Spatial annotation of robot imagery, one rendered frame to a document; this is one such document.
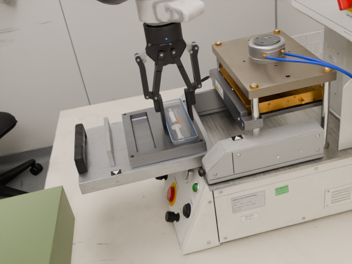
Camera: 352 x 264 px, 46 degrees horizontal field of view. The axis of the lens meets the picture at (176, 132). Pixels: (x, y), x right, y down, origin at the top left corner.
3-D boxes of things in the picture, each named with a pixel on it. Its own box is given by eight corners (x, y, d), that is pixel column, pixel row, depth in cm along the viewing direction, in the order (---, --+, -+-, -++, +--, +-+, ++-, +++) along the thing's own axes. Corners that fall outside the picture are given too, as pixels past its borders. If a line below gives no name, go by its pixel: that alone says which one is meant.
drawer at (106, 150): (195, 117, 108) (190, 90, 104) (218, 165, 90) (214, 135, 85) (83, 142, 106) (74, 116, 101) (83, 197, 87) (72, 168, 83)
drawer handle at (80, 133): (87, 135, 101) (82, 121, 99) (87, 172, 88) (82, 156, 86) (78, 137, 101) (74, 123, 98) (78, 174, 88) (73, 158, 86)
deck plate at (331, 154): (334, 76, 118) (334, 74, 117) (417, 141, 88) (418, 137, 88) (177, 112, 114) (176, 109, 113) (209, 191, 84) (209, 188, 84)
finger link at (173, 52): (165, 45, 87) (172, 42, 87) (187, 87, 93) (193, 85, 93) (168, 52, 84) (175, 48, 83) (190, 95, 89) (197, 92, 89)
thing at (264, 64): (304, 58, 108) (305, 9, 101) (374, 113, 82) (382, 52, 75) (215, 77, 106) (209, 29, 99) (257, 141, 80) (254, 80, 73)
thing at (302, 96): (284, 68, 105) (284, 32, 100) (328, 108, 86) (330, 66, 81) (219, 83, 103) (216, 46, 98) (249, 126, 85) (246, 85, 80)
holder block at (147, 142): (187, 108, 105) (186, 99, 104) (207, 151, 88) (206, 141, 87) (123, 122, 104) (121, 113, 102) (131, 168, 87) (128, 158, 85)
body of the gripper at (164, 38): (178, 11, 86) (184, 53, 90) (138, 19, 85) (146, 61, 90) (185, 21, 79) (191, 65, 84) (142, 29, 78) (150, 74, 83)
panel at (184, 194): (160, 171, 120) (178, 116, 112) (180, 248, 95) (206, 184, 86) (153, 171, 119) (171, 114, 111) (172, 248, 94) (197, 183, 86)
